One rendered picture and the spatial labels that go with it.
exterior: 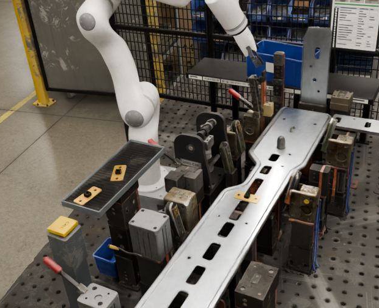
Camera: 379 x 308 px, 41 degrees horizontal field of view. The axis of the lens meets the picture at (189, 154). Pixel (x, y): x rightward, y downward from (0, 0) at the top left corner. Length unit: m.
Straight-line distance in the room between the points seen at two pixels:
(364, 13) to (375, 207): 0.83
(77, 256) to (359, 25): 1.58
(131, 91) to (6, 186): 2.12
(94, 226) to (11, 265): 1.11
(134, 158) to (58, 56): 3.05
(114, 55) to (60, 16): 2.61
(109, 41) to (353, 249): 1.16
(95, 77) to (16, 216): 1.56
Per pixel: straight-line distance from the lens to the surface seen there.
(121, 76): 1.88
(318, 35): 2.15
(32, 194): 3.68
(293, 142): 1.98
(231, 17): 1.74
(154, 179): 2.12
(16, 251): 3.24
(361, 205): 2.18
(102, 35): 1.79
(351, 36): 2.42
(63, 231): 1.39
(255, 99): 2.01
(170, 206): 1.49
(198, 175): 1.67
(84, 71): 4.53
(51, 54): 4.64
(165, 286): 1.41
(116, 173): 1.56
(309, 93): 2.25
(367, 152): 2.52
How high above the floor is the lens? 2.02
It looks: 32 degrees down
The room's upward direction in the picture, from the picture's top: 5 degrees counter-clockwise
